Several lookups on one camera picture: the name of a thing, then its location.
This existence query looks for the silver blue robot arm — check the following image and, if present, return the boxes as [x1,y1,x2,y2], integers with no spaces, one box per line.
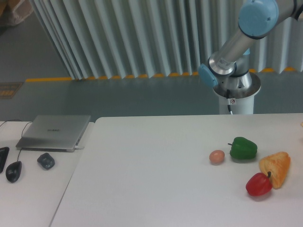
[198,0,303,87]

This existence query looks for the green bell pepper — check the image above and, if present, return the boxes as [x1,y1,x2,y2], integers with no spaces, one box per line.
[228,137,258,160]

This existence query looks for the red bell pepper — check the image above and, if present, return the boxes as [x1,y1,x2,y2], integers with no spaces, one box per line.
[246,171,273,196]

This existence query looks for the brown egg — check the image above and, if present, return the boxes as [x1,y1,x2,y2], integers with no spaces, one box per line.
[209,150,225,164]

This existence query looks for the white folding partition screen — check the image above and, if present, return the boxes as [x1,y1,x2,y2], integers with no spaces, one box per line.
[29,0,303,80]

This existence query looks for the silver closed laptop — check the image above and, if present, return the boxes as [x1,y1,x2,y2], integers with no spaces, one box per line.
[16,115,91,152]

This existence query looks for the dark grey small device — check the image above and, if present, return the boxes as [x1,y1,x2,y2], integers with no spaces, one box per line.
[37,153,55,170]

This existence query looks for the orange triangular bread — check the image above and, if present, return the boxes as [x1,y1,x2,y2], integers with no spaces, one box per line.
[258,151,291,189]

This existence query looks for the black computer mouse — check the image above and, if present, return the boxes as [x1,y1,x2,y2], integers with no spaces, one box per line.
[6,161,22,183]

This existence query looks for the black keyboard edge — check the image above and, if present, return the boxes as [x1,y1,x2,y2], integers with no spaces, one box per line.
[0,147,9,173]

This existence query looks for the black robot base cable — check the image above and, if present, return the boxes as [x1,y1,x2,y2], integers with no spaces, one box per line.
[226,88,234,115]

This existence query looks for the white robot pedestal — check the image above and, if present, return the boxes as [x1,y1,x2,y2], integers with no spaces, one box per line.
[213,72,261,114]

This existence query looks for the black mouse cable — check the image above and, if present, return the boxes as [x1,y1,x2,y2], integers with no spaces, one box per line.
[0,119,33,164]

